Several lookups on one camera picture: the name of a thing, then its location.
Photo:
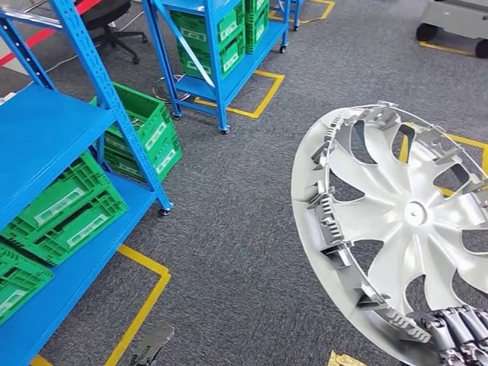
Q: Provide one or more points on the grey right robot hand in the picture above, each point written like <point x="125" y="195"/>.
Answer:
<point x="464" y="338"/>

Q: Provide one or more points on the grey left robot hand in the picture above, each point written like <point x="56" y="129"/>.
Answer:
<point x="152" y="343"/>

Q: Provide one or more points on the grey plastic wheel hubcap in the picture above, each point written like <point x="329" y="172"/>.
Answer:
<point x="381" y="212"/>

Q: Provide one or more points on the blue metal shelf rack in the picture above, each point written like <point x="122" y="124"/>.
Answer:
<point x="38" y="131"/>
<point x="244" y="70"/>
<point x="296" y="12"/>

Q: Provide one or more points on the folded green plastic crate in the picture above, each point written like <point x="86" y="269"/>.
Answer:
<point x="255" y="7"/>
<point x="114" y="207"/>
<point x="256" y="38"/>
<point x="198" y="25"/>
<point x="23" y="283"/>
<point x="76" y="174"/>
<point x="167" y="161"/>
<point x="202" y="63"/>

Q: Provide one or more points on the yellow floor tape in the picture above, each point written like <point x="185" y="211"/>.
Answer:
<point x="468" y="141"/>
<point x="267" y="96"/>
<point x="446" y="49"/>
<point x="343" y="359"/>
<point x="326" y="10"/>

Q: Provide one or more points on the open green plastic crate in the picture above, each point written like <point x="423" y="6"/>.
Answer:
<point x="141" y="108"/>

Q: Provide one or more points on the round metal floor base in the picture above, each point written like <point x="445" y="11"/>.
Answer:
<point x="160" y="91"/>

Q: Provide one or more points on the white wheeled cart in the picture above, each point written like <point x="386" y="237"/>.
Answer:
<point x="449" y="17"/>

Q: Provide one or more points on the black office chair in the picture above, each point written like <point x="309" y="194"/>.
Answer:
<point x="102" y="12"/>

